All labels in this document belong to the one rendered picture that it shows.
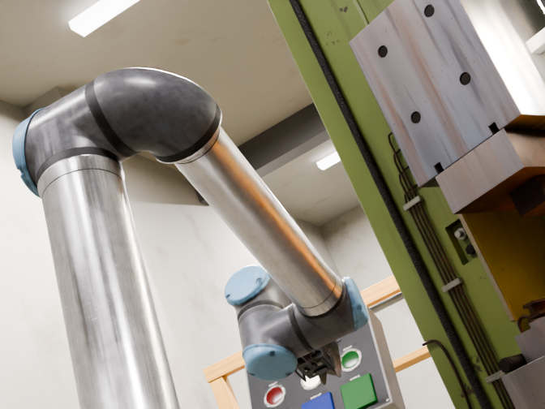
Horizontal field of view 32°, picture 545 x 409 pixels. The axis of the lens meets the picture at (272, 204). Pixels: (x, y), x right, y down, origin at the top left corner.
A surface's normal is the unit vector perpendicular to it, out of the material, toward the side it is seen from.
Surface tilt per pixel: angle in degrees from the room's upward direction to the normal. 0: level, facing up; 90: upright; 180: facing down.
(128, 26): 180
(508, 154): 90
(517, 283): 90
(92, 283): 76
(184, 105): 108
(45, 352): 90
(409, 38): 90
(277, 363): 149
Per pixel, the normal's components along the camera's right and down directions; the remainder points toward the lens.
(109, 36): 0.37, 0.87
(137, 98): 0.13, -0.21
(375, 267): -0.40, -0.16
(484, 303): -0.70, 0.04
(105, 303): 0.02, -0.57
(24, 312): 0.84, -0.47
